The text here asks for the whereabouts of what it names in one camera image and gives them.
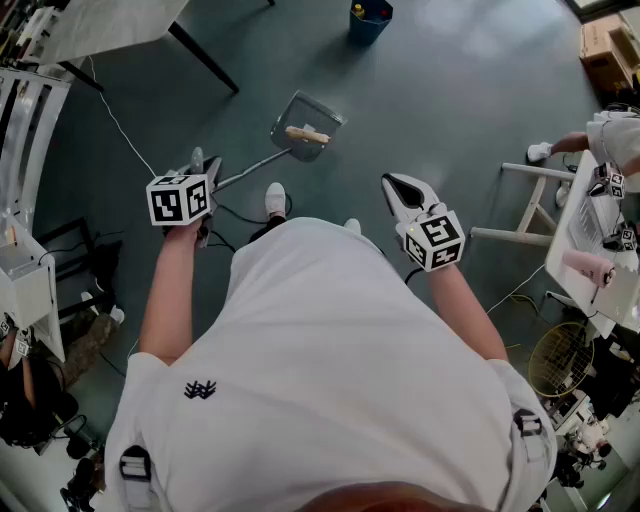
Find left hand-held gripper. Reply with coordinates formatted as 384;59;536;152
145;146;224;249

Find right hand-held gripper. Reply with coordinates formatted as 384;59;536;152
380;172;467;273

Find grey long-handled dustpan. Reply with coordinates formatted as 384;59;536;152
213;89;349;193

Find blue trash can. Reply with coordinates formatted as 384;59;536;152
348;0;395;48

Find person's left forearm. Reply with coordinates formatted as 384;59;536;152
138;223;212;367

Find person's right forearm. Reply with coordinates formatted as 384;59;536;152
423;260;510;362

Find person's left white shoe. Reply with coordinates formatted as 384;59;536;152
264;181;288;220

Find person's black trouser leg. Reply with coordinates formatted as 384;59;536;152
247;213;287;245

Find tan crumpled wrapper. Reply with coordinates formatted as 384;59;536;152
284;125;333;147

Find white work table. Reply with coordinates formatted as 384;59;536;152
544;149;640;335

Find white slatted shelf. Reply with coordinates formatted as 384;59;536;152
0;66;72;217

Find person's white shirt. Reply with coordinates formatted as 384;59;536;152
102;216;559;512

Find pink water bottle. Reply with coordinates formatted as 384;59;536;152
561;248;617;288

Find spare hand-held gripper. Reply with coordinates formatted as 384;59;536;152
601;224;639;252
588;161;627;201

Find white box appliance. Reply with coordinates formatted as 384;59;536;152
0;214;67;363

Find cardboard box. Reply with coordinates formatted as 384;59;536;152
579;11;640;94

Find black floor cable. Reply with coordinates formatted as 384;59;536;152
205;192;294;254

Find white floor cable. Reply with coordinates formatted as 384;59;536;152
86;54;159;177

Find yellow floor cable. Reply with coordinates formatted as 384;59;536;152
503;293;542;351

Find yellow wire basket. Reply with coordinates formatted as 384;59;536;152
527;321;597;399

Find grey harness strap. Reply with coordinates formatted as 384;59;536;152
118;444;153;512
512;408;545;462

